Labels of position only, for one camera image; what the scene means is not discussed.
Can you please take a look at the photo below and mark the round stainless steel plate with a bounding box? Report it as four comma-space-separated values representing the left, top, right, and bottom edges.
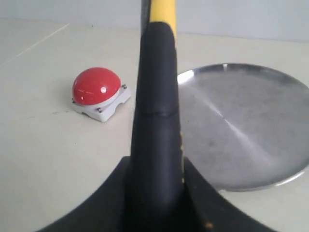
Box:
177, 63, 309, 191

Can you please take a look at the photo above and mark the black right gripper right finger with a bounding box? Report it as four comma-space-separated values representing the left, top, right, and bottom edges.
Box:
184, 158, 273, 232

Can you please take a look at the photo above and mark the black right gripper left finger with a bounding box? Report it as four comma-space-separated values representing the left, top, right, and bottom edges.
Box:
40, 156, 134, 232

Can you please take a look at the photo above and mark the red dome button white base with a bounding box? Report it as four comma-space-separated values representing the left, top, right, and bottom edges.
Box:
72, 67, 131, 122

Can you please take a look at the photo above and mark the yellow black claw hammer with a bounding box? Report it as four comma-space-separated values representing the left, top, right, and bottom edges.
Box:
128, 0, 183, 232

